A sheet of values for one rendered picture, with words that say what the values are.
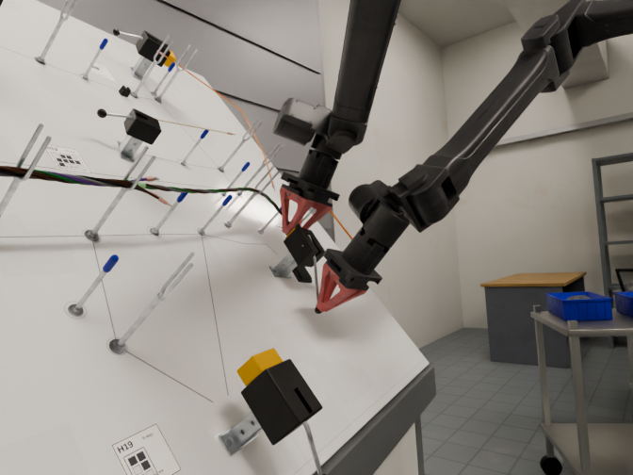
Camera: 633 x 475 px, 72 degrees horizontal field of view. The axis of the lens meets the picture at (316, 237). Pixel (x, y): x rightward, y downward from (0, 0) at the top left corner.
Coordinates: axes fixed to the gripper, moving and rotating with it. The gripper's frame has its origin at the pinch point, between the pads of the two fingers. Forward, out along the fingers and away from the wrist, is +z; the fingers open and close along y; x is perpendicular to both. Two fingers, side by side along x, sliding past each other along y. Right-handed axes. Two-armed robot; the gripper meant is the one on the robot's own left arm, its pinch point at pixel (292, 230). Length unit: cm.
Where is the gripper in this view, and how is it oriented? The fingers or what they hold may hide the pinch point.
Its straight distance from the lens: 79.0
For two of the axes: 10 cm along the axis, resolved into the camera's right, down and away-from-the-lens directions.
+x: 7.2, 4.0, -5.6
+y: -5.7, -1.1, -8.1
